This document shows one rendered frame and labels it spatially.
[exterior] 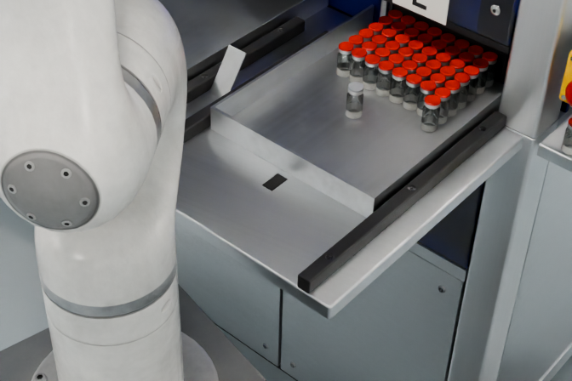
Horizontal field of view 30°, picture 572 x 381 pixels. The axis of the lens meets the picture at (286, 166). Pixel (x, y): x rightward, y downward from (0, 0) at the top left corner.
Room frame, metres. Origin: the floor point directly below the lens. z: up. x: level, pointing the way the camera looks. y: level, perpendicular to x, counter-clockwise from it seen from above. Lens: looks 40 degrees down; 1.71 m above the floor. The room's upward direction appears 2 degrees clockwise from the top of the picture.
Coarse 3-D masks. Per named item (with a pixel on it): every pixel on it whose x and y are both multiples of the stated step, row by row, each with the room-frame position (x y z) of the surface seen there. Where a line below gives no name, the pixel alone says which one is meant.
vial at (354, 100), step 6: (348, 90) 1.11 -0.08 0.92; (348, 96) 1.10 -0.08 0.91; (354, 96) 1.10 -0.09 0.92; (360, 96) 1.10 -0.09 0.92; (348, 102) 1.10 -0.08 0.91; (354, 102) 1.10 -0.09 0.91; (360, 102) 1.10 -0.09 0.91; (348, 108) 1.10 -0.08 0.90; (354, 108) 1.10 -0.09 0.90; (360, 108) 1.10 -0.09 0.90; (348, 114) 1.10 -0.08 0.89; (354, 114) 1.10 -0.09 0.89; (360, 114) 1.10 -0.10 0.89
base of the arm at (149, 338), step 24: (168, 288) 0.63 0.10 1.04; (48, 312) 0.62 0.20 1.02; (144, 312) 0.61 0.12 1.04; (168, 312) 0.63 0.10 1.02; (72, 336) 0.60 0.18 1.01; (96, 336) 0.60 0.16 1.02; (120, 336) 0.60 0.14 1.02; (144, 336) 0.61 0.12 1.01; (168, 336) 0.63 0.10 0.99; (48, 360) 0.69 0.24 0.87; (72, 360) 0.60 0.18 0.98; (96, 360) 0.60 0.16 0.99; (120, 360) 0.60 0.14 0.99; (144, 360) 0.61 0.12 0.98; (168, 360) 0.63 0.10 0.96; (192, 360) 0.70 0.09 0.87
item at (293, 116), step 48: (336, 48) 1.26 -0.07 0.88; (240, 96) 1.11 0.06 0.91; (288, 96) 1.15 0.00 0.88; (336, 96) 1.15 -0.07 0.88; (480, 96) 1.16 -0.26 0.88; (240, 144) 1.04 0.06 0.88; (288, 144) 1.04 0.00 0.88; (336, 144) 1.05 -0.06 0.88; (384, 144) 1.05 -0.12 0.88; (432, 144) 1.05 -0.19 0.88; (336, 192) 0.94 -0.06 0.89; (384, 192) 0.92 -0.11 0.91
